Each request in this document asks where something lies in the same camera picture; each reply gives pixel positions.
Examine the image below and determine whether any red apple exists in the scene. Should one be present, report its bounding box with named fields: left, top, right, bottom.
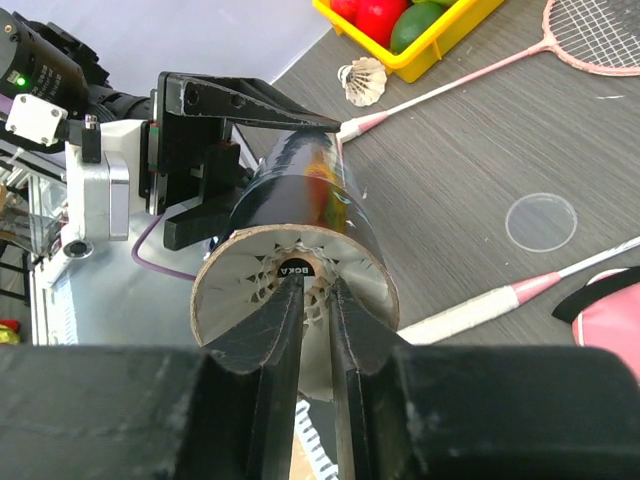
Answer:
left=355, top=0, right=410, bottom=48
left=329, top=0, right=360, bottom=23

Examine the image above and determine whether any pink badminton racket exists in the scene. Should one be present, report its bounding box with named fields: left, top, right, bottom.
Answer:
left=398, top=237, right=639, bottom=345
left=338, top=0, right=639, bottom=143

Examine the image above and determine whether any black shuttlecock tube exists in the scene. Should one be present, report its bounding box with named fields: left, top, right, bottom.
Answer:
left=190, top=130, right=384, bottom=346

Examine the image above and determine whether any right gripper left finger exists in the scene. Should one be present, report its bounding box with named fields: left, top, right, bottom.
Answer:
left=1, top=276, right=304, bottom=479

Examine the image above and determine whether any clear tube lid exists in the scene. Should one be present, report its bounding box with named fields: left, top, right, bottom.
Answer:
left=504, top=192, right=578, bottom=253

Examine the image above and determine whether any right red apple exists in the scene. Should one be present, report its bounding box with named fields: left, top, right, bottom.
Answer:
left=355, top=0, right=410, bottom=48

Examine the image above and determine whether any pink racket bag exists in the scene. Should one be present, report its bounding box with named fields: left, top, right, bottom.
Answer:
left=552, top=266, right=639, bottom=376

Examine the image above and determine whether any white shuttlecock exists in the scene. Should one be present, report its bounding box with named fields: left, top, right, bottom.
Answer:
left=337, top=57, right=387, bottom=107
left=247, top=234, right=391, bottom=404

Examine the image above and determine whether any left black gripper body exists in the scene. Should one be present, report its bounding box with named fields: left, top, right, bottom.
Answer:
left=140, top=72, right=252, bottom=215

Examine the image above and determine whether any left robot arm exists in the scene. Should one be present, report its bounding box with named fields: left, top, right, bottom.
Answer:
left=1, top=11, right=340, bottom=252

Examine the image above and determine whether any yellow plastic bin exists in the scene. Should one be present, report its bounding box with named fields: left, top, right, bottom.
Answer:
left=312, top=0, right=504, bottom=83

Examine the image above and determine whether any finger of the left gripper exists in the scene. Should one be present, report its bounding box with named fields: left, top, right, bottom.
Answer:
left=169, top=74, right=340, bottom=133
left=163, top=192, right=241, bottom=251

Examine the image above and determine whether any left pink badminton racket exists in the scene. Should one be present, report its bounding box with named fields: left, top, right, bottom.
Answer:
left=338, top=0, right=639, bottom=143

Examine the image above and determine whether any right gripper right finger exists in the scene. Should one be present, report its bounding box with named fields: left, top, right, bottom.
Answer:
left=330, top=281, right=639, bottom=479

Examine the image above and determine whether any right pink badminton racket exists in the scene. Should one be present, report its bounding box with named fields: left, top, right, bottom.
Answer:
left=398, top=237, right=639, bottom=345

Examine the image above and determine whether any white cable duct strip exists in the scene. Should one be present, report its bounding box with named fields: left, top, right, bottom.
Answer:
left=289, top=400, right=339, bottom=480

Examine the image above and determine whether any green lime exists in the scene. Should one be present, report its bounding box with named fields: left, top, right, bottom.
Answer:
left=390, top=1, right=446, bottom=55

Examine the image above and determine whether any left red apple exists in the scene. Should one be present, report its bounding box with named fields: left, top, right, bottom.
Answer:
left=329, top=0, right=360, bottom=23

